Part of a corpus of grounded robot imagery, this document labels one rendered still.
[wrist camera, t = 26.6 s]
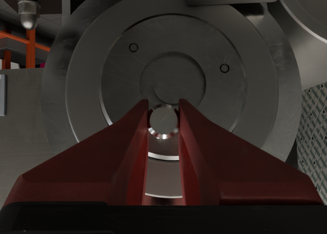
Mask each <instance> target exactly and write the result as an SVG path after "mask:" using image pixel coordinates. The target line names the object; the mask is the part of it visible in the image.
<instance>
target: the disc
mask: <svg viewBox="0 0 327 234"><path fill-rule="evenodd" d="M118 1H120V0H85V1H84V2H83V3H82V4H81V5H80V6H79V7H78V8H77V9H76V10H75V11H74V12H73V13H72V14H71V15H70V17H69V18H68V19H67V20H66V22H65V23H64V25H63V26H62V28H61V29H60V31H59V32H58V34H57V36H56V38H55V39H54V42H53V44H52V46H51V48H50V51H49V53H48V56H47V59H46V63H45V67H44V71H43V76H42V83H41V112H42V119H43V124H44V128H45V132H46V135H47V138H48V141H49V144H50V146H51V149H52V151H53V153H54V155H57V154H59V153H61V152H63V151H64V150H66V149H68V148H70V147H72V146H73V145H75V144H77V143H78V142H77V140H76V138H75V136H74V133H73V131H72V128H71V125H70V122H69V118H68V115H67V109H66V101H65V84H66V75H67V70H68V66H69V63H70V59H71V56H72V54H73V51H74V49H75V47H76V45H77V43H78V41H79V40H80V38H81V36H82V35H83V33H84V32H85V31H86V29H87V28H88V27H89V26H90V24H91V23H92V22H93V21H94V20H95V19H96V18H97V17H98V16H99V15H100V14H101V13H103V12H104V11H105V10H106V9H108V8H109V7H111V6H112V5H114V4H115V3H117V2H118ZM230 5H231V6H233V7H234V8H236V9H237V10H238V11H239V12H241V13H242V14H243V15H244V16H245V17H246V18H247V19H248V20H249V21H250V22H251V23H252V24H253V25H254V26H255V28H256V29H257V30H258V31H259V33H260V34H261V36H262V37H263V39H264V40H265V42H266V44H267V46H268V48H269V50H270V52H271V55H272V58H273V61H274V64H275V68H276V72H277V78H278V87H279V101H278V109H277V114H276V119H275V122H274V125H273V129H272V131H271V134H270V136H269V138H268V140H267V142H266V144H265V146H264V147H263V149H262V150H264V151H265V152H267V153H269V154H271V155H273V156H274V157H276V158H278V159H280V160H282V161H283V162H285V161H286V159H287V157H288V155H289V153H290V151H291V149H292V146H293V144H294V141H295V138H296V135H297V131H298V128H299V123H300V118H301V110H302V86H301V78H300V73H299V69H298V65H297V61H296V58H295V55H294V52H293V50H292V48H291V45H290V43H289V41H288V39H287V37H286V35H285V34H284V32H283V30H282V29H281V27H280V26H279V24H278V23H277V22H276V20H275V19H274V18H273V16H272V15H271V14H270V13H269V12H268V11H267V10H266V9H265V8H264V7H263V6H262V5H261V4H260V3H236V4H230ZM144 205H183V202H182V198H159V197H153V196H148V195H145V203H144Z"/></svg>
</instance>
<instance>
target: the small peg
mask: <svg viewBox="0 0 327 234"><path fill-rule="evenodd" d="M147 128H148V130H149V131H150V133H151V134H152V135H153V136H154V137H156V138H158V139H161V140H165V139H169V138H171V137H172V136H174V135H175V134H176V133H177V132H178V131H179V129H180V114H179V112H178V111H177V109H176V108H175V107H173V106H172V105H169V104H158V105H156V106H154V107H153V108H152V109H151V110H150V111H149V112H148V114H147Z"/></svg>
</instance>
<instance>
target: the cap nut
mask: <svg viewBox="0 0 327 234"><path fill-rule="evenodd" d="M40 8H41V5H40V4H39V3H38V2H36V1H33V0H20V1H18V14H19V15H20V20H21V24H22V26H23V27H24V28H25V29H26V30H33V29H35V28H36V26H37V19H38V18H40Z"/></svg>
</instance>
